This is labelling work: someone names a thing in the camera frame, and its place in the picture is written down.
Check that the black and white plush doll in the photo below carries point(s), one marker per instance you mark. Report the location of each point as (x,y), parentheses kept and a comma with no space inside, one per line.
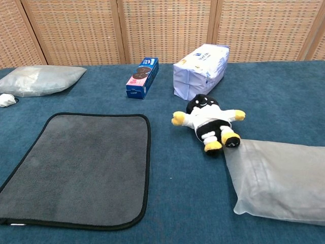
(210,119)

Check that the woven rattan folding screen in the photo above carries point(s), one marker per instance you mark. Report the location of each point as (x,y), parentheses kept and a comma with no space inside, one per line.
(162,28)

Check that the large translucent grey pillow bag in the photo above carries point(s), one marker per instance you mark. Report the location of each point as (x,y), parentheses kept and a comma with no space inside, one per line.
(279,178)

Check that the small translucent grey pillow bag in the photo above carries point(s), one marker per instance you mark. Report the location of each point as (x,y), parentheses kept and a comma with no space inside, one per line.
(40,80)

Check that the grey and green cloth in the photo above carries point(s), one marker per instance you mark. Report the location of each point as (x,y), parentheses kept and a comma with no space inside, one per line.
(83,172)

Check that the white tissue pack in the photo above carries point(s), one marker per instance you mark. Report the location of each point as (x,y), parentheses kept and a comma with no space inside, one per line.
(200,72)

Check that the blue cookie box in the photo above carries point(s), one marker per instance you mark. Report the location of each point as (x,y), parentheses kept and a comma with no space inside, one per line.
(142,78)

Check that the white crumpled cloth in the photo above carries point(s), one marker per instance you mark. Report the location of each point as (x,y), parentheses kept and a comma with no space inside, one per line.
(6,99)

